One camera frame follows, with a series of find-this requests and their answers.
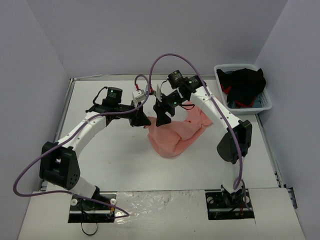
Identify pink t shirt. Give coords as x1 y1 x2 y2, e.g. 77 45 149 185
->
145 101 213 158

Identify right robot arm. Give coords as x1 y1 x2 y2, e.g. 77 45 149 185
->
153 70 253 207

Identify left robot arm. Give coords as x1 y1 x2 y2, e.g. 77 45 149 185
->
39 87 151 209

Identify black and red clothes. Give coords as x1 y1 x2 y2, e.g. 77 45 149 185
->
216 68 266 109

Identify white plastic basket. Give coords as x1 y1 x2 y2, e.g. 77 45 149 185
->
214 63 272 116

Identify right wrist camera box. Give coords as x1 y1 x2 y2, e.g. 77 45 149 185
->
145 84 162 102

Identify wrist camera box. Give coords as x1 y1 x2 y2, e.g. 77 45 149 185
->
132 89 146 108
145 84 162 102

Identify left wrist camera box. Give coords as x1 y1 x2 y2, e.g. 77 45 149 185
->
132 89 146 108

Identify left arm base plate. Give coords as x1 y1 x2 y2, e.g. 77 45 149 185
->
68 195 115 224

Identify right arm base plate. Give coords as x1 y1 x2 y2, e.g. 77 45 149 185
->
205 189 255 221

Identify black loop cable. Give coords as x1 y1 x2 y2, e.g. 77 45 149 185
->
81 220 99 238

